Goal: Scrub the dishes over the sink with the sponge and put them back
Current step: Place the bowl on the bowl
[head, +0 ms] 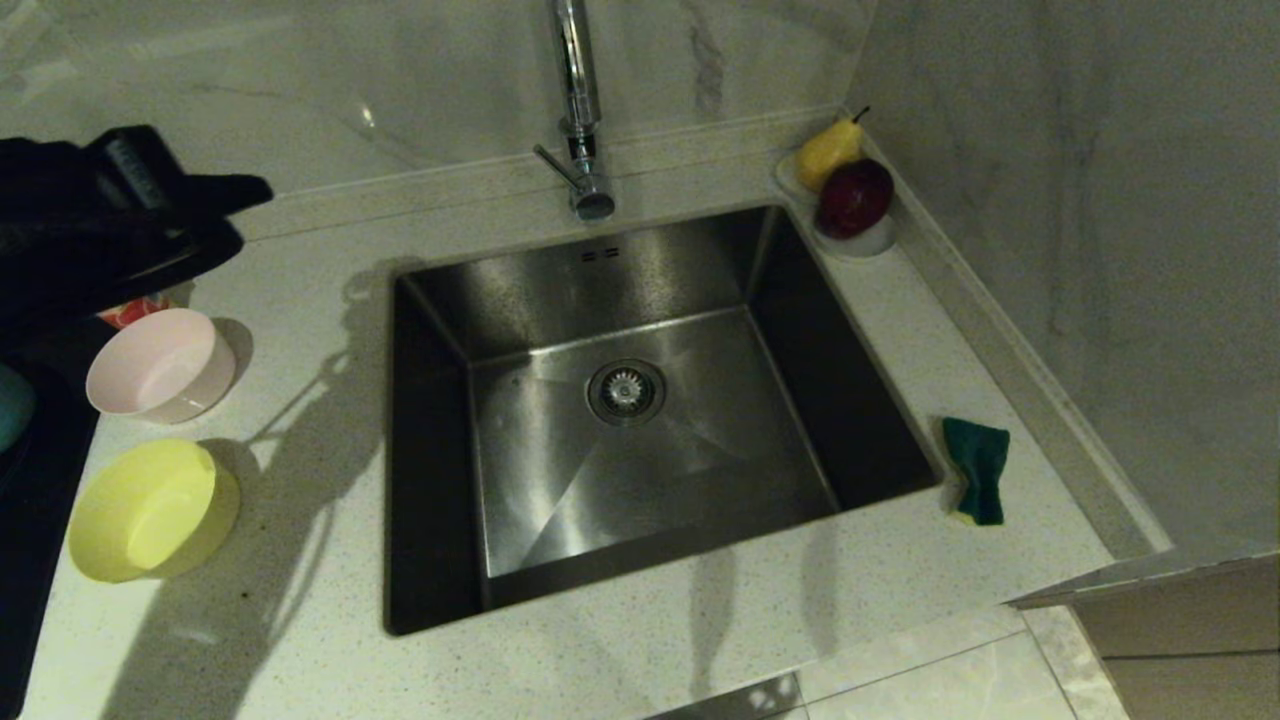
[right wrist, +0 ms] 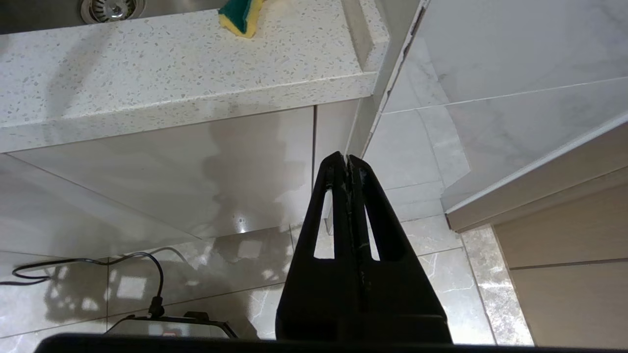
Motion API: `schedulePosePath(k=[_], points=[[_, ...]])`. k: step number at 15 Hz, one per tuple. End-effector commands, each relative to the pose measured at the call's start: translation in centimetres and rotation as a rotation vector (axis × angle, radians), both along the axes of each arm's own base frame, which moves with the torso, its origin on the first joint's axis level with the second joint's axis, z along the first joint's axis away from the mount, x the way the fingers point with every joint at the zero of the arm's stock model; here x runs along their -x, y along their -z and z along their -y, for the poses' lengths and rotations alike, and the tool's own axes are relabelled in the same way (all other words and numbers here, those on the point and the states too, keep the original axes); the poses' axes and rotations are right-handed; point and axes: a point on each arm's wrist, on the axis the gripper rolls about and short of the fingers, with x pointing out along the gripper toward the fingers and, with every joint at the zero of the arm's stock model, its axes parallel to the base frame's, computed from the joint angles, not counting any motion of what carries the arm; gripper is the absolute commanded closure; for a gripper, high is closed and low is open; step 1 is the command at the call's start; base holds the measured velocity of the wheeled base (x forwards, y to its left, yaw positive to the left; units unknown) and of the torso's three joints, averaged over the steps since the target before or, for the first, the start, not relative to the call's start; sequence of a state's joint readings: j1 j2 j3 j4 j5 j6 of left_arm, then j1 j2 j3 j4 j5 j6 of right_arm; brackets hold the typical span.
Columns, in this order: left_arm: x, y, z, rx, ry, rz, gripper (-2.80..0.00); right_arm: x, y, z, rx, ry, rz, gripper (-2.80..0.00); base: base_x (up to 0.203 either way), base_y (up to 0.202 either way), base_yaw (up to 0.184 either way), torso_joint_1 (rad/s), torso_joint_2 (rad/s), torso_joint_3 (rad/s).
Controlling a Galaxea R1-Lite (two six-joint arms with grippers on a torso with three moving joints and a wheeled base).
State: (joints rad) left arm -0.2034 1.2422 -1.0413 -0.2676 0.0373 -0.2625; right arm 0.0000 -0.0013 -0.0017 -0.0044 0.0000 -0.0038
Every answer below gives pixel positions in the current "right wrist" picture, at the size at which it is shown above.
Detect round metal drain strainer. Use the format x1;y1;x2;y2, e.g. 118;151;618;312
80;0;146;24

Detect stainless steel sink basin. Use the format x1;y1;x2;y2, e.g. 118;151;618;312
0;0;224;35

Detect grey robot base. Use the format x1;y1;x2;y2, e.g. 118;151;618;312
105;312;238;340

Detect beige wooden cabinet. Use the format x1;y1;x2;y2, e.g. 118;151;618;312
443;113;628;353

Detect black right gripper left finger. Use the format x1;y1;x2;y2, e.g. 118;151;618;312
275;151;365;343

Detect glossy white cabinet front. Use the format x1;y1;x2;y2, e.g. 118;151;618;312
0;100;365;259

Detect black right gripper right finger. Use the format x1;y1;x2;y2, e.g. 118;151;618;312
349;156;453;344

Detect green and yellow sponge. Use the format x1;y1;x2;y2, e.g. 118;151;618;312
218;0;268;39

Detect black floor cable with plug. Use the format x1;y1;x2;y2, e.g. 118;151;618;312
0;252;166;319

